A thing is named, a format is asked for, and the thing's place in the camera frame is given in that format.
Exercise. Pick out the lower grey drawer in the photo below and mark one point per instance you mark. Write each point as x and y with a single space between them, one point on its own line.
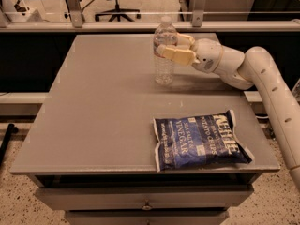
161 217

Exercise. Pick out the upper grey drawer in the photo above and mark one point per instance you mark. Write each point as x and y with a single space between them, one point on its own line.
142 198

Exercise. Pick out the black pole on floor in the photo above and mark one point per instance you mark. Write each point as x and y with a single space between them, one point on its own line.
11 128

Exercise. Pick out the blue potato chips bag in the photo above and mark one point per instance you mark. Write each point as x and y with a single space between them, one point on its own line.
197 141

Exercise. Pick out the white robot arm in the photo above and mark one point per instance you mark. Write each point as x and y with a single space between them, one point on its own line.
242 70

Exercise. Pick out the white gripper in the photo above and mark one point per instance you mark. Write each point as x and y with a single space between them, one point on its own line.
207 55

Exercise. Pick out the grey metal railing frame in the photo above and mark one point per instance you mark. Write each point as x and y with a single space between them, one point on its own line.
187 15

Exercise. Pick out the clear plastic water bottle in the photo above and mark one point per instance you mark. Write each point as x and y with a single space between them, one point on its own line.
165 37

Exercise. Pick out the grey cabinet with drawers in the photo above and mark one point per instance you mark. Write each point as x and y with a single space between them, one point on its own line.
95 127

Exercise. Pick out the grey drawer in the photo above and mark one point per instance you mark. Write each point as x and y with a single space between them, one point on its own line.
142 198
161 217

